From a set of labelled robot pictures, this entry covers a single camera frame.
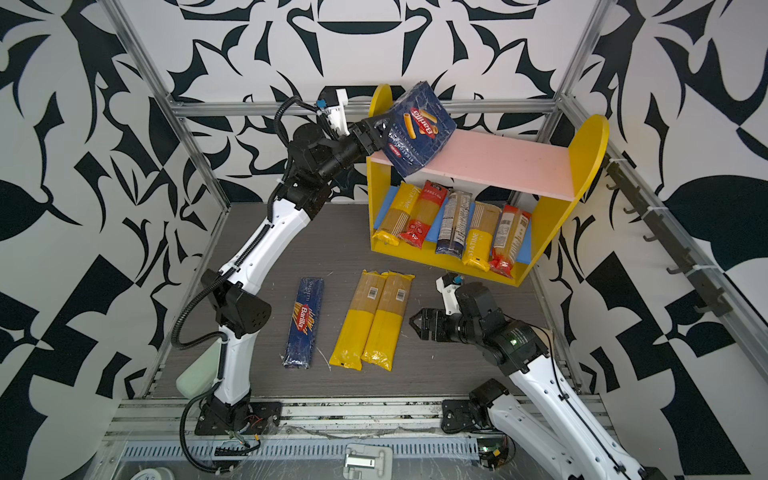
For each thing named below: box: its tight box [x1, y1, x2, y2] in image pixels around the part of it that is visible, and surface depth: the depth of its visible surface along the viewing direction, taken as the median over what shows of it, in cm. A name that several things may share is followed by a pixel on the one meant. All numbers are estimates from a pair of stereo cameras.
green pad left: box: [176, 341, 221, 398], surface depth 79 cm
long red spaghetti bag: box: [398, 180, 448, 249], surface depth 97 cm
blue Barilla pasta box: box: [385, 81, 457, 177], surface depth 70 cm
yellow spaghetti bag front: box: [462, 201, 503, 272], surface depth 91 cm
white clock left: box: [130, 467, 175, 480], surface depth 66 cm
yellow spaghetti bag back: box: [361, 270, 416, 372], surface depth 91 cm
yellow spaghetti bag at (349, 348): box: [329, 269, 386, 371], surface depth 90 cm
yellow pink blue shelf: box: [366, 84, 609, 287], surface depth 90 cm
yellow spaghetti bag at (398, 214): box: [372, 182, 421, 246], surface depth 96 cm
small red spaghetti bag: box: [490, 205, 532, 278], surface depth 90 cm
